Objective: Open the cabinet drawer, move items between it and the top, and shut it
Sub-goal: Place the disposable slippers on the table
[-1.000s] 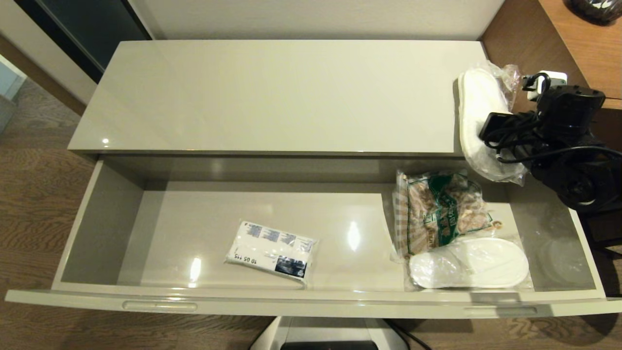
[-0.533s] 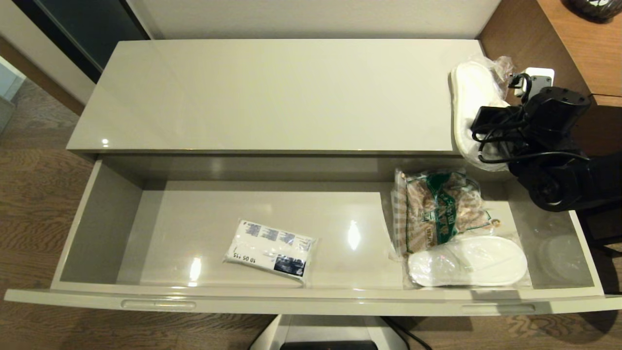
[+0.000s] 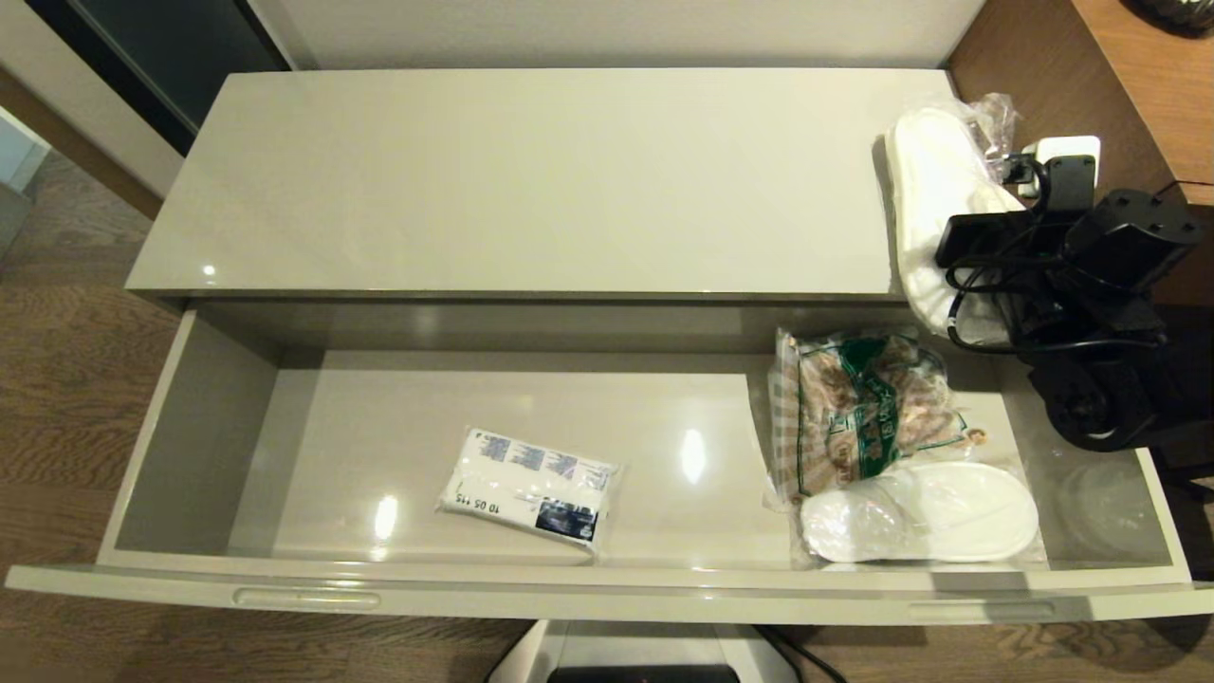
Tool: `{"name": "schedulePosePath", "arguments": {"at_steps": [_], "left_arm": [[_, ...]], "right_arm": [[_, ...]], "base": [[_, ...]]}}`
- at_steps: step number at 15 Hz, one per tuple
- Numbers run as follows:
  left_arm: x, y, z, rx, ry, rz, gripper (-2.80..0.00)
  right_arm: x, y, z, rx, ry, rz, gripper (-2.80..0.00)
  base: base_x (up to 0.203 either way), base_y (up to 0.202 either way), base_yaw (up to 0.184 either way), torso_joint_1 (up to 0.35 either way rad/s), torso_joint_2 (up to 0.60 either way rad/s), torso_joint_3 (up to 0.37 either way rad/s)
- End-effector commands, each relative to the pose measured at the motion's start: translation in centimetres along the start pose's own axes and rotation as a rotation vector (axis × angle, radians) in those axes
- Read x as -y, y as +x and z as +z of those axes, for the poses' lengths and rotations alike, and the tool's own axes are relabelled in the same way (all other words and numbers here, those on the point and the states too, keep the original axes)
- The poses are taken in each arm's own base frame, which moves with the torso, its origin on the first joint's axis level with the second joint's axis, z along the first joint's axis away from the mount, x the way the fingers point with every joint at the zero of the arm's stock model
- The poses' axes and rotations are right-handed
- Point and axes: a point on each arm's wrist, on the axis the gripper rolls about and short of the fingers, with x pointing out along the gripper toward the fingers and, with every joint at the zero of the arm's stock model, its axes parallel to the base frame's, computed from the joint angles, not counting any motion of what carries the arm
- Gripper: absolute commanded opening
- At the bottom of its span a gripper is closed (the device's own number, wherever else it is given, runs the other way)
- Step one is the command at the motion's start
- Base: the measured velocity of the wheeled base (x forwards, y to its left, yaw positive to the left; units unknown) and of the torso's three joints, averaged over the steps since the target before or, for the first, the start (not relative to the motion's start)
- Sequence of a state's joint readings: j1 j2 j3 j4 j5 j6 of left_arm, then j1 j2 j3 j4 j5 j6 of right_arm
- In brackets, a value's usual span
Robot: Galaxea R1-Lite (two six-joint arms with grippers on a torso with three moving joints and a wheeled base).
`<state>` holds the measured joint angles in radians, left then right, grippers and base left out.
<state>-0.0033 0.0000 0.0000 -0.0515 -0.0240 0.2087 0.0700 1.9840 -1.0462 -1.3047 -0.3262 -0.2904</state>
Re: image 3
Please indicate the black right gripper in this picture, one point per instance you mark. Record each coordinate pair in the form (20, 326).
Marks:
(996, 237)

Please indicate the white bagged slipper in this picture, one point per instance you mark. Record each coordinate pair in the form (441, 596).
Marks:
(920, 517)
(934, 171)

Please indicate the green brown snack bag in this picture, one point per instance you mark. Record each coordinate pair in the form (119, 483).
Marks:
(863, 408)

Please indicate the white tissue pack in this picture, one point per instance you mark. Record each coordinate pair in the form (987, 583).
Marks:
(522, 484)

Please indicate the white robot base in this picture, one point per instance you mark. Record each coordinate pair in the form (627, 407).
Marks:
(645, 656)

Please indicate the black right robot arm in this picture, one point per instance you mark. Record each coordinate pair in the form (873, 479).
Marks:
(1129, 247)

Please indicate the brown wooden cabinet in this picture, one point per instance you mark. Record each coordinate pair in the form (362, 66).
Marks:
(1062, 76)

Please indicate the dark decorative bowl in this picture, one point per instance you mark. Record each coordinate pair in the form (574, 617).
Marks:
(1181, 11)

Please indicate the beige glossy cabinet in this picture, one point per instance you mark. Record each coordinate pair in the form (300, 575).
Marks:
(531, 180)

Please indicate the dark glass door panel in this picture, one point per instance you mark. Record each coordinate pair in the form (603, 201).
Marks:
(171, 57)

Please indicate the pale blue white furniture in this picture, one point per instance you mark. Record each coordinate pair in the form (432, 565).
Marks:
(14, 147)

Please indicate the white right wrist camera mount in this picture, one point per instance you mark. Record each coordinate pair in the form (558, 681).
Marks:
(1067, 149)

